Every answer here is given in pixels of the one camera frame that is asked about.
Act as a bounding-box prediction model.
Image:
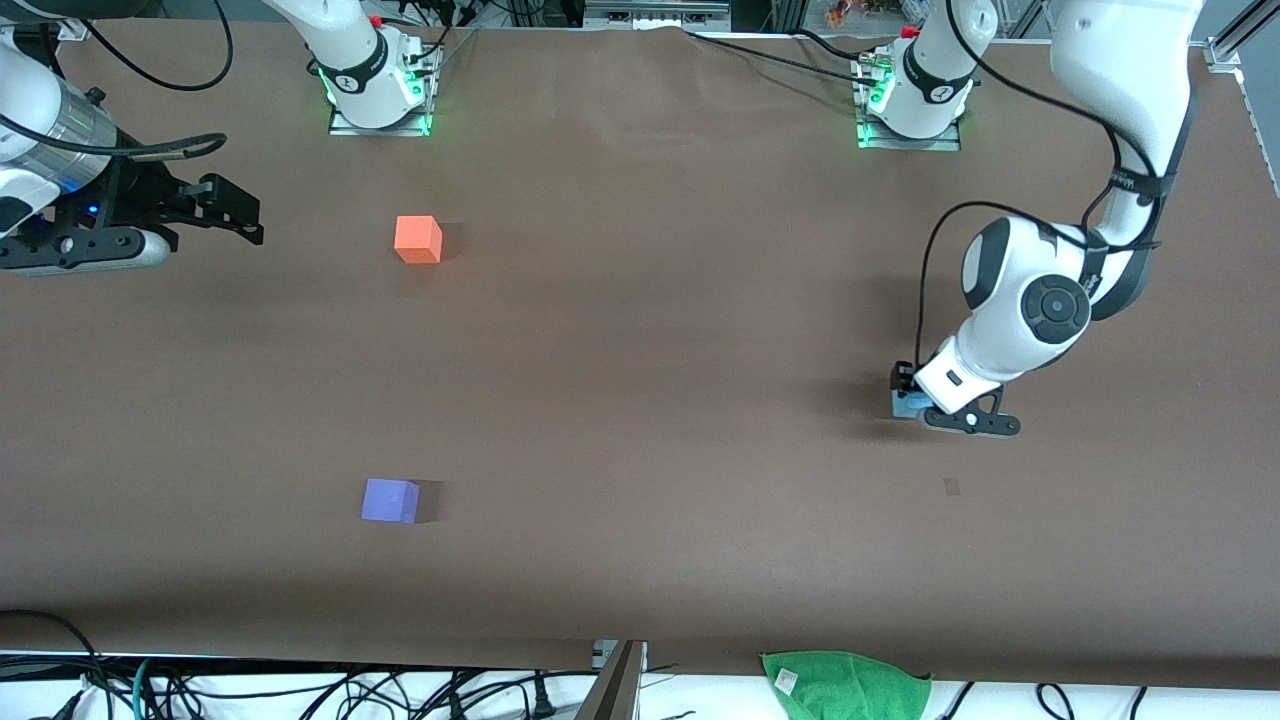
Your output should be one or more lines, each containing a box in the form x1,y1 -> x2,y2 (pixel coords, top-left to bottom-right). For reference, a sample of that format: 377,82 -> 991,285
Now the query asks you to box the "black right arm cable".
0,0 -> 236,163

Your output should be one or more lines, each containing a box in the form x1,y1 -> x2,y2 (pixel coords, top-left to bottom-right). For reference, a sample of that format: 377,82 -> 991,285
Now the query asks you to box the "purple foam block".
361,478 -> 422,525

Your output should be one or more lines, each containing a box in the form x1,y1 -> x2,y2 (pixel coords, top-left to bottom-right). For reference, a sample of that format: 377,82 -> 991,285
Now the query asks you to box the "orange foam block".
394,215 -> 444,265

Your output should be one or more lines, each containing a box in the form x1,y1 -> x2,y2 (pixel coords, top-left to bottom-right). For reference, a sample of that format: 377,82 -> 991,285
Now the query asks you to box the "aluminium frame profile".
1205,0 -> 1280,196

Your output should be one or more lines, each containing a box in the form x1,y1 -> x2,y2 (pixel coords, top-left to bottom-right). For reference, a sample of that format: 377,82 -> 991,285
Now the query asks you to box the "thick black floor cable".
0,610 -> 113,720

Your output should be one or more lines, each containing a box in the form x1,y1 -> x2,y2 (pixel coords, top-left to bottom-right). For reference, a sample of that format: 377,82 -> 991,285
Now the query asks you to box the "metal base plate green light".
856,55 -> 963,152
328,35 -> 441,137

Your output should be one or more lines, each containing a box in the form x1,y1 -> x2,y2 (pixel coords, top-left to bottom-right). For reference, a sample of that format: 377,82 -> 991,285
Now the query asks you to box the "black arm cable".
915,0 -> 1166,376
0,0 -> 236,163

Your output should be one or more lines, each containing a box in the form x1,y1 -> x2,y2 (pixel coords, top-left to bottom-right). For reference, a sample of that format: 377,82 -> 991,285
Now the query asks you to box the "grey metal pole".
575,640 -> 648,720

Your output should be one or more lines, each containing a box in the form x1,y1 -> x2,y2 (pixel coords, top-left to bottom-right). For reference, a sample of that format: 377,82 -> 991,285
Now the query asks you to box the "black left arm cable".
915,0 -> 1166,376

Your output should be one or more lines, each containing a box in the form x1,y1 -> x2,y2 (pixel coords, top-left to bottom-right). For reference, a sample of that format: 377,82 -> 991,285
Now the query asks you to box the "green cloth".
762,650 -> 933,720

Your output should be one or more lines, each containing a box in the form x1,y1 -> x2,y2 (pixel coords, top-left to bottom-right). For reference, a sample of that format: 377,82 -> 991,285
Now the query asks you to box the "black cable across table edge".
685,28 -> 881,86

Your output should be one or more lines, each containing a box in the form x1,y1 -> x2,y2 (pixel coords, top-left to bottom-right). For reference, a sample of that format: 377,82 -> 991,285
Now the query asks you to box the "metal device behind table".
583,0 -> 733,31

